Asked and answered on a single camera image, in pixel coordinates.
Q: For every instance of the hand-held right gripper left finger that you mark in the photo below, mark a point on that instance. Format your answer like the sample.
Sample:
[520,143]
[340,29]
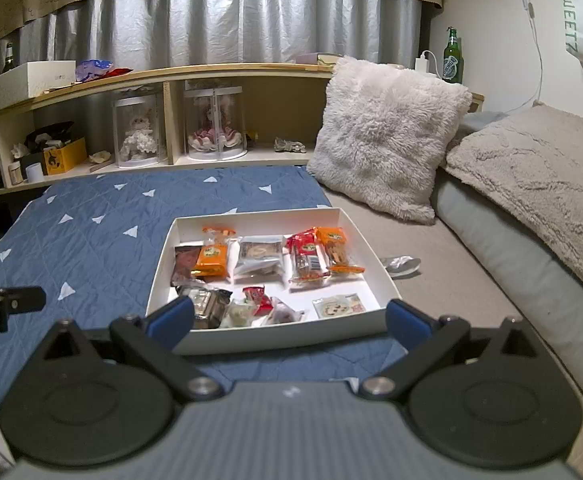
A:
[171,320]

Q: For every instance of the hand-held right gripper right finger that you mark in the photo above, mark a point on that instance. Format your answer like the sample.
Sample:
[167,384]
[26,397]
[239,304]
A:
[409,325]

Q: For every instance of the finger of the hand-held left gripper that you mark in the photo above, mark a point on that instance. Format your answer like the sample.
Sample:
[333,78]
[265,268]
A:
[21,298]

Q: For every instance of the clear packet dark chocolate cake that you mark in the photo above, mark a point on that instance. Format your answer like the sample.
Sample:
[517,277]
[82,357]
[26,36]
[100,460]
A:
[209,302]

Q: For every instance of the brown foil snack packet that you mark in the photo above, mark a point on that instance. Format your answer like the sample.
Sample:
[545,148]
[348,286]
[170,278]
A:
[186,262]

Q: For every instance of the clear packet pale round pastry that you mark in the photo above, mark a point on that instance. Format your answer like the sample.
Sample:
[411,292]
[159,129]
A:
[237,314]

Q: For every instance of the white panda print packet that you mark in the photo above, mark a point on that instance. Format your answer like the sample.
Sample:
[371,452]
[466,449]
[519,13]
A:
[339,306]

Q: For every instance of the wide orange snack packet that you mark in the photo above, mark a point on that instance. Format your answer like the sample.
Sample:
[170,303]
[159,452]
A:
[214,255]

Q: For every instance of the small red candy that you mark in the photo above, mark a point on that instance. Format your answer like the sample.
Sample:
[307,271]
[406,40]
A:
[257,299]

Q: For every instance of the long orange snack packet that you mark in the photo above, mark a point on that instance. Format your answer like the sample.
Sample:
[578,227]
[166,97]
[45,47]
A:
[337,250]

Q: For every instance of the grey clear pastry packet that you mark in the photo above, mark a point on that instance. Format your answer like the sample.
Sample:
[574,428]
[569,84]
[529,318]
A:
[256,255]

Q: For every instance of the small clear packet dark sweet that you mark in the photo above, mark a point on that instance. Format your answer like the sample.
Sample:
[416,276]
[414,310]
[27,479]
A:
[284,314]

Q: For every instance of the white shallow cardboard box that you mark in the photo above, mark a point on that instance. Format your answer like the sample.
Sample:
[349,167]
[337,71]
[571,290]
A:
[296,334]

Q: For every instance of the long red snack packet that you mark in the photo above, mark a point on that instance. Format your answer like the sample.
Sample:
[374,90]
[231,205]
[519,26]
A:
[304,255]

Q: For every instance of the crumpled clear wrapper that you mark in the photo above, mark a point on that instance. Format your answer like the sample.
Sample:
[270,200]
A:
[400,266]

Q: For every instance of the blue triangle print quilt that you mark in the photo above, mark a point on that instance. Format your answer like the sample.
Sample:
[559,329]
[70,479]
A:
[96,250]

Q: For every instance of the small jar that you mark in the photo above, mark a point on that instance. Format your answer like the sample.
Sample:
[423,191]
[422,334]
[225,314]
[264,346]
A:
[16,174]

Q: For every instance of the white cup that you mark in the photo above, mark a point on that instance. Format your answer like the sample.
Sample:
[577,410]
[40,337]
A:
[34,172]

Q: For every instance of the grey cushion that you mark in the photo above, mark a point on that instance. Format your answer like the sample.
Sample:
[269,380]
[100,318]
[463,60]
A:
[496,240]

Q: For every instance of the white coral piece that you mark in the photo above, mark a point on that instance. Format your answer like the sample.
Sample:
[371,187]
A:
[20,150]

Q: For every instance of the yellow cardboard box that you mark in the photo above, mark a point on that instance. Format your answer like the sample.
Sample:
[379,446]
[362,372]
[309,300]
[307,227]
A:
[64,157]

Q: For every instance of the pale seashell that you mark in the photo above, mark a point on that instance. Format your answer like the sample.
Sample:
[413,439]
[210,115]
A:
[100,157]

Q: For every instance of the clear case with white doll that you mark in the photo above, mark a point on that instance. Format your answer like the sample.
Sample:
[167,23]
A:
[139,132]

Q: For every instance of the fluffy white pillow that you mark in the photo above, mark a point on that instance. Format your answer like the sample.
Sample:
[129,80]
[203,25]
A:
[386,135]

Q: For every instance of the beige knitted cushion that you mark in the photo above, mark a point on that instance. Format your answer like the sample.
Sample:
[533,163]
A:
[536,175]

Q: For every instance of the large white storage box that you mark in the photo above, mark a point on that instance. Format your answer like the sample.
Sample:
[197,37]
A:
[26,85]

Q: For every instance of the clear case with red doll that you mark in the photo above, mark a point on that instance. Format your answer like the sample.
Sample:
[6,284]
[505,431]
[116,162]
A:
[216,125]

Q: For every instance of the small grey figurine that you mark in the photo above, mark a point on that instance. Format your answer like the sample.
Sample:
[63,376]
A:
[289,146]

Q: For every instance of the purple plastic bag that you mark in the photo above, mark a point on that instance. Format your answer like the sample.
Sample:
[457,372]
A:
[91,70]

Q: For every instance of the wooden shelf unit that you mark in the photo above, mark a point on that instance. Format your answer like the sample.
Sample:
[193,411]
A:
[251,72]

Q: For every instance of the white charger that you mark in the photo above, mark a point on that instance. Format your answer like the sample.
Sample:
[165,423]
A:
[425,63]

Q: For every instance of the green glass bottle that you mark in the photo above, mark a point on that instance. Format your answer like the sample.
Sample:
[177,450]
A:
[453,60]

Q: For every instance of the flat book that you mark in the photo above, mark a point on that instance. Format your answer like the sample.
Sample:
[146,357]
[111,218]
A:
[316,59]

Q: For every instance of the grey curtain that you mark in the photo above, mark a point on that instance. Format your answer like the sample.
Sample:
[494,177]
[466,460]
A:
[221,25]

